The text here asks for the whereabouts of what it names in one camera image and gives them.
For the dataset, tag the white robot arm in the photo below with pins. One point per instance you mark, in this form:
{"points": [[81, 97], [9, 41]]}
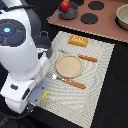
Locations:
{"points": [[25, 83]]}

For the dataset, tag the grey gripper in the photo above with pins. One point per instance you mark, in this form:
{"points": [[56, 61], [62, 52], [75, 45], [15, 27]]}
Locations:
{"points": [[37, 93]]}

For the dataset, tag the yellow butter box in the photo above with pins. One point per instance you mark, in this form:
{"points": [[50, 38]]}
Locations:
{"points": [[44, 95]]}

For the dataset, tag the cream bowl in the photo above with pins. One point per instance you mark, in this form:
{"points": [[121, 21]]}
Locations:
{"points": [[122, 16]]}

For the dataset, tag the red toy tomato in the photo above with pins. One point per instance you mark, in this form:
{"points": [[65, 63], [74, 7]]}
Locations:
{"points": [[64, 6]]}

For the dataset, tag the round wooden plate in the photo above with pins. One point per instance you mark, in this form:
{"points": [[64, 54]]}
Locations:
{"points": [[69, 66]]}

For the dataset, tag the woven beige placemat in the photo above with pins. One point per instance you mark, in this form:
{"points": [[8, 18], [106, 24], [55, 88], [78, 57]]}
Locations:
{"points": [[71, 103]]}

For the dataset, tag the orange toy bread loaf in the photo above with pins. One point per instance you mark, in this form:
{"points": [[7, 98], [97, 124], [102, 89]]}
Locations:
{"points": [[79, 41]]}

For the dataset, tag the fork with wooden handle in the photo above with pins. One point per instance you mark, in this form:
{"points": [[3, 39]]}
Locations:
{"points": [[68, 81]]}

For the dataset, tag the knife with wooden handle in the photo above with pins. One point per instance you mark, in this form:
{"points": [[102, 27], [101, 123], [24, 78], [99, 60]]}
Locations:
{"points": [[79, 55]]}

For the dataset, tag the grey cooking pot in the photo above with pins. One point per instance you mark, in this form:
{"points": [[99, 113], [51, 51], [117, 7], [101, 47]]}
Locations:
{"points": [[43, 44]]}

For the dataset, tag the grey saucepan with handle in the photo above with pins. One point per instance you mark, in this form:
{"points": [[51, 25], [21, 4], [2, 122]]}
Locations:
{"points": [[70, 14]]}

